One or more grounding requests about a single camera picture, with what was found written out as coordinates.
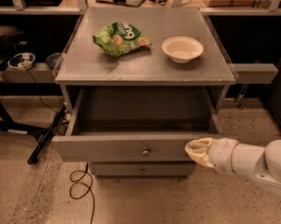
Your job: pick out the black bag on shelf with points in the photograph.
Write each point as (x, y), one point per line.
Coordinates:
(12, 39)

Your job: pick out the grey drawer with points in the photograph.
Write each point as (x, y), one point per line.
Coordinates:
(171, 169)
(114, 124)

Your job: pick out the green snack bag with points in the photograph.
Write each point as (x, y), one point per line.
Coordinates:
(119, 38)

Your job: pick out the white bowl with cable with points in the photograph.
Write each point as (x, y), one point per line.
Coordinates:
(22, 61)

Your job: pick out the metal top drawer knob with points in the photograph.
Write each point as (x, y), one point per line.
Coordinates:
(145, 152)

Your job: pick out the metal lower drawer knob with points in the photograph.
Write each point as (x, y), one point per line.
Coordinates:
(142, 171)

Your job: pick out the dark round dish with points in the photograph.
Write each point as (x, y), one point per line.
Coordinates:
(53, 59)

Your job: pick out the grey wooden cabinet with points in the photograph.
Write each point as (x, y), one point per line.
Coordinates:
(133, 115)

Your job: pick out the black stand legs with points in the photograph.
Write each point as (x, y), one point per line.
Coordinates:
(41, 135)

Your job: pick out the grey lower drawer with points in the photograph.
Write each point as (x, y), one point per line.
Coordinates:
(171, 169)

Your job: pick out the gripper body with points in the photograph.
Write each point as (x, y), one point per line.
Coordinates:
(222, 154)

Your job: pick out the metal drawer knob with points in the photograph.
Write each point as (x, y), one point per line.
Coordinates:
(142, 171)
(145, 152)

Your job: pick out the grey top drawer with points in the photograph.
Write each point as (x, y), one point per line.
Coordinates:
(114, 124)

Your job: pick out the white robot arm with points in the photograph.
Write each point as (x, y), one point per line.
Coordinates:
(262, 165)

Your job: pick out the white paper bowl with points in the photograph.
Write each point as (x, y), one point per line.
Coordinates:
(182, 49)

